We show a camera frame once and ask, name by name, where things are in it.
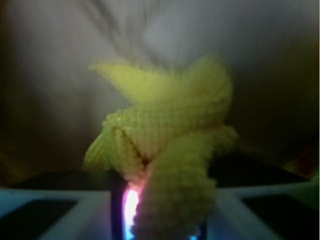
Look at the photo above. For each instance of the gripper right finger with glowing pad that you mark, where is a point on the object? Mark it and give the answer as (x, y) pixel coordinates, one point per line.
(256, 202)

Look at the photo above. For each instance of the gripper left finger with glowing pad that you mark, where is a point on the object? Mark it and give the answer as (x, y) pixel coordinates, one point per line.
(68, 205)

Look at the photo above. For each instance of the yellow knitted cloth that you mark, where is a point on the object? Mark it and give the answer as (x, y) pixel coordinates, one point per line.
(164, 143)

